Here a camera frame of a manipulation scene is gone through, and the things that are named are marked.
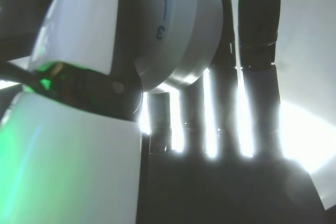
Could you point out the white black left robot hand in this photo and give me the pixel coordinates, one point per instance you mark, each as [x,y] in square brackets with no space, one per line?
[65,155]

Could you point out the white grey tape measure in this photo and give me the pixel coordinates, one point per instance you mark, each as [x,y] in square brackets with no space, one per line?
[178,24]

